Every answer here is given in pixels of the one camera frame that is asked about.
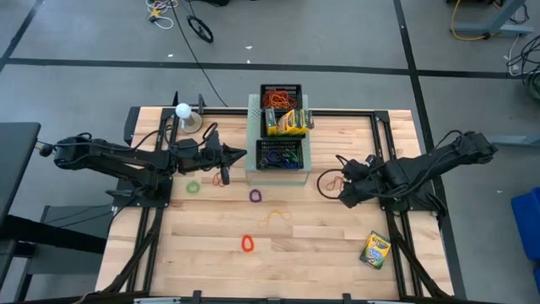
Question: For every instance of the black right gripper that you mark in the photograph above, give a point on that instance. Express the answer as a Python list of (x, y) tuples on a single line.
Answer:
[(360, 192)]

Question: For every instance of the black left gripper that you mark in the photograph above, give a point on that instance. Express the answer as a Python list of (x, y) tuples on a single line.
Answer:
[(187, 157)]

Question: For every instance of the orange rubber band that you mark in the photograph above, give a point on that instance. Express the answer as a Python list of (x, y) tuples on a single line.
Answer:
[(291, 101), (278, 98), (273, 106)]

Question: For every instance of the yellow rubber band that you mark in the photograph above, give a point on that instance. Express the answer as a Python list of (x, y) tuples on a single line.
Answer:
[(278, 102), (276, 211), (286, 104)]

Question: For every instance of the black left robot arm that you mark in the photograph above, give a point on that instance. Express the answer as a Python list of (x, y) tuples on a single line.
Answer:
[(126, 160)]

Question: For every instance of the black plastic mesh basket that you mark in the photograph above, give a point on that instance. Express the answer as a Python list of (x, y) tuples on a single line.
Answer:
[(262, 124), (279, 87), (278, 144)]

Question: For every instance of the wooden lamp with white bulb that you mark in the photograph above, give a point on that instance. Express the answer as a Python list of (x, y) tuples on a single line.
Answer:
[(183, 110)]

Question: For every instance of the black round hoop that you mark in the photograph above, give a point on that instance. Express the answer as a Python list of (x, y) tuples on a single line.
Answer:
[(210, 39)]

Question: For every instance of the silver aluminium bar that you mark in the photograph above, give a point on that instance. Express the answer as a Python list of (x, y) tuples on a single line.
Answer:
[(156, 300)]

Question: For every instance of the blue plastic bin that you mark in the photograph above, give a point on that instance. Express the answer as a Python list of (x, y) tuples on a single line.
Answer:
[(527, 224)]

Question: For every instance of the grey metal bar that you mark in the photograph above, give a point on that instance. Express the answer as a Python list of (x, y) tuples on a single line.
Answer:
[(523, 140)]

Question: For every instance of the grey metal stand base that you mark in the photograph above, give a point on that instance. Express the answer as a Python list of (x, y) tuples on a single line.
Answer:
[(498, 28)]

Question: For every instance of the black side table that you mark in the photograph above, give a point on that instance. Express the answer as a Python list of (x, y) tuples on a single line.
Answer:
[(17, 160)]

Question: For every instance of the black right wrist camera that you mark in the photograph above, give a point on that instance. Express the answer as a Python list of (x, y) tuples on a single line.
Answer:
[(349, 169)]

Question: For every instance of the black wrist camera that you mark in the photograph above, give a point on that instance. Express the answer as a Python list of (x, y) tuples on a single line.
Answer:
[(207, 157), (349, 169)]

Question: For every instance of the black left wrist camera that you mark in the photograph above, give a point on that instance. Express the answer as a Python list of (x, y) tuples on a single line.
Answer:
[(207, 157)]

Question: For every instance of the black aluminium table frame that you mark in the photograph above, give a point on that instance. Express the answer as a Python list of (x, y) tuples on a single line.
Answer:
[(341, 112)]

